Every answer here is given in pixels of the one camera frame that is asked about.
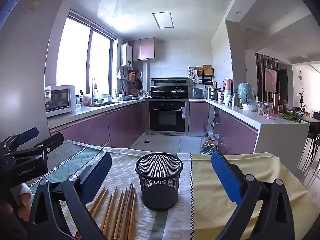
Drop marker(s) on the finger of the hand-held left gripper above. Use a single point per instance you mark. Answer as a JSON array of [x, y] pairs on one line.
[[27, 134], [51, 142]]

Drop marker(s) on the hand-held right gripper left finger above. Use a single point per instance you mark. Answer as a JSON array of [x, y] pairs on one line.
[[98, 177]]

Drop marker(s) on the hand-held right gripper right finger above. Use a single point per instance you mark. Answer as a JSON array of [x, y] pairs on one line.
[[225, 177]]

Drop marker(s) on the pile of wooden chopsticks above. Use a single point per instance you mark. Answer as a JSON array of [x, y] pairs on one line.
[[120, 212]]

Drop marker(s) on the black mesh utensil holder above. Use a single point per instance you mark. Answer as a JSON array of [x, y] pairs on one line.
[[160, 187]]

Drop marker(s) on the person's left hand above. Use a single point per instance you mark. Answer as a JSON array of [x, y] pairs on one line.
[[25, 200]]

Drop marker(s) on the plastic bag of greens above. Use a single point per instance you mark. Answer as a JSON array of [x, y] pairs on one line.
[[210, 142]]

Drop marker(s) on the patterned tablecloth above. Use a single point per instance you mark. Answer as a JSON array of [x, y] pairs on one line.
[[262, 165]]

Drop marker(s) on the white microwave oven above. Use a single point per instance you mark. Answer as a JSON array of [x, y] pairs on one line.
[[58, 101]]

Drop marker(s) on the purple base cabinet run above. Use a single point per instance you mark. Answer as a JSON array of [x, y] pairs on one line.
[[120, 122], [237, 132]]

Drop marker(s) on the plastic bag by sink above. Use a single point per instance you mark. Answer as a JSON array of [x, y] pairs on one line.
[[86, 100]]

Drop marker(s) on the steel sink faucet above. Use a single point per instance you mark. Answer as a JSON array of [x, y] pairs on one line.
[[93, 90]]

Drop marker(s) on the grey refrigerator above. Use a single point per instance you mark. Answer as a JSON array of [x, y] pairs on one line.
[[25, 67]]

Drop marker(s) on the clear glass jar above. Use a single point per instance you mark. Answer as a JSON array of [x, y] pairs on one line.
[[265, 108]]

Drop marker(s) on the black integrated stove oven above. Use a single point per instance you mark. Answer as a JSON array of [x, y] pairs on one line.
[[167, 117]]

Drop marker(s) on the steel stock pot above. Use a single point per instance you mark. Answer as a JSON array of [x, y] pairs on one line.
[[214, 93]]

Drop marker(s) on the steel bowl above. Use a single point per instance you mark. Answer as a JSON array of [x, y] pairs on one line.
[[126, 97]]

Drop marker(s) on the teal air fryer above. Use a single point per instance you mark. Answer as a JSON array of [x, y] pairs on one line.
[[246, 92]]

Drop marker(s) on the silver countertop appliance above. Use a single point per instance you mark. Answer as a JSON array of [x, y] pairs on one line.
[[197, 93]]

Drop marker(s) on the bunch of leafy greens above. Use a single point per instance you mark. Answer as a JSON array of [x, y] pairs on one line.
[[291, 117]]

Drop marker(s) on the kitchen window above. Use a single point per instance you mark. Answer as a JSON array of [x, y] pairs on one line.
[[75, 55]]

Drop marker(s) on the pink electric kettle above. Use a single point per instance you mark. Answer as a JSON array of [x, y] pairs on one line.
[[227, 85]]

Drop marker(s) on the black dining chair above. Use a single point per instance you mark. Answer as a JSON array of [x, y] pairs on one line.
[[315, 142]]

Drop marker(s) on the black lidded cooking pot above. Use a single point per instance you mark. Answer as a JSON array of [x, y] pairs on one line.
[[178, 90], [158, 90]]

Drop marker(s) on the hanging frying pan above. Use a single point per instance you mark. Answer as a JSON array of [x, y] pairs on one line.
[[138, 84]]

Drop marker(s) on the wooden cutting board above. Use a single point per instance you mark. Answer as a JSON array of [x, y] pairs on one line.
[[207, 70]]

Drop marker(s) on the white water heater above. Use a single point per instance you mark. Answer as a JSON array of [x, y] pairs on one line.
[[126, 55]]

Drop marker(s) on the ceiling light panel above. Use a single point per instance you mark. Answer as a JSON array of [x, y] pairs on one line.
[[163, 19]]

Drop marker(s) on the black wall rack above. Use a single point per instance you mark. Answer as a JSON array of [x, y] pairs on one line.
[[200, 78]]

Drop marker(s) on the pink wall painting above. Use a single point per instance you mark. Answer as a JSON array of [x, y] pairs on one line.
[[270, 80]]

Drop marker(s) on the wall clock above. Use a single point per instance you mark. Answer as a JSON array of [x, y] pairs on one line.
[[301, 77]]

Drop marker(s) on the purple wall cabinets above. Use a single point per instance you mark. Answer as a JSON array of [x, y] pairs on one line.
[[146, 48]]

